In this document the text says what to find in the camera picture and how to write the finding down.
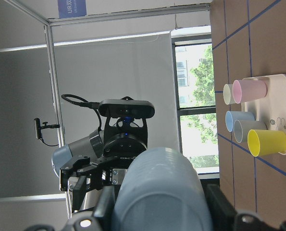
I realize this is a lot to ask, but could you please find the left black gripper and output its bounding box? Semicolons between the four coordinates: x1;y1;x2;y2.
60;116;148;212

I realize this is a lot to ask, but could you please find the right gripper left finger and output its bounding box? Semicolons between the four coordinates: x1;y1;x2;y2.
93;186;115;231

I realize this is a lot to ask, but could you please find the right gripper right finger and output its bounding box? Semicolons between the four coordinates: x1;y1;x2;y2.
205;184;236;231

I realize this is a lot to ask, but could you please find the light blue plastic cup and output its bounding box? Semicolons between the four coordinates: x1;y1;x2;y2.
111;147;213;231

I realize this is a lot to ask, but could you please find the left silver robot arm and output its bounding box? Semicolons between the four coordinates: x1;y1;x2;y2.
52;116;148;215

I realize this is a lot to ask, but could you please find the yellow plastic cup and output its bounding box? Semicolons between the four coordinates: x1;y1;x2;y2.
248;129;286;157

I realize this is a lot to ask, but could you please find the grey plastic cup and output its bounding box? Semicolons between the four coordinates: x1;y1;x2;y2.
233;120;267;143

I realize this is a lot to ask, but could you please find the pale green plastic cup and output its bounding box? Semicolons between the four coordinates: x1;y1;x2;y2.
223;84;236;105

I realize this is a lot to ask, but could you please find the pink plastic cup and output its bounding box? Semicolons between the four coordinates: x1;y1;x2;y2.
233;79;267;103

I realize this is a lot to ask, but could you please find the cream rectangular tray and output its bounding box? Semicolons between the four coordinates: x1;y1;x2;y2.
241;74;286;155

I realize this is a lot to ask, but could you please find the black side camera on frame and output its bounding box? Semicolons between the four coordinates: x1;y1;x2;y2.
34;118;60;140

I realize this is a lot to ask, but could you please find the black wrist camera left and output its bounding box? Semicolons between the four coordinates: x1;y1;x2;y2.
99;99;155;119

